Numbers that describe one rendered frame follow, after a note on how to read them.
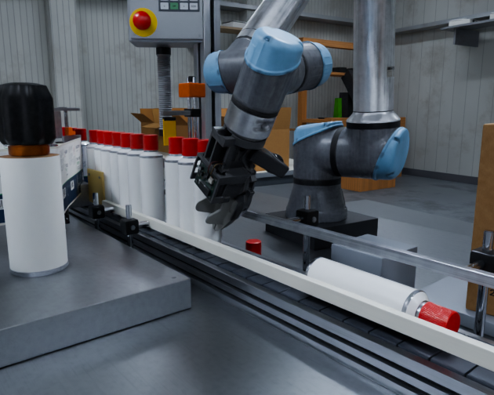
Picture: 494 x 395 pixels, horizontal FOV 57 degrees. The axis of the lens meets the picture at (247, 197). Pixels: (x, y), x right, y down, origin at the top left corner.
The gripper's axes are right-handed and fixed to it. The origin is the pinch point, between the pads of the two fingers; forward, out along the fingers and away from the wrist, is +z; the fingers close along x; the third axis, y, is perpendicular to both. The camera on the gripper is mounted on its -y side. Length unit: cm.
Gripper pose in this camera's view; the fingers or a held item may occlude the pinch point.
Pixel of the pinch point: (220, 222)
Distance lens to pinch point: 84.0
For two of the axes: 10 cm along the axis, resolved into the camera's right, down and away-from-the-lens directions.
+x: 5.5, 6.2, -5.6
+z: -3.2, 7.8, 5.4
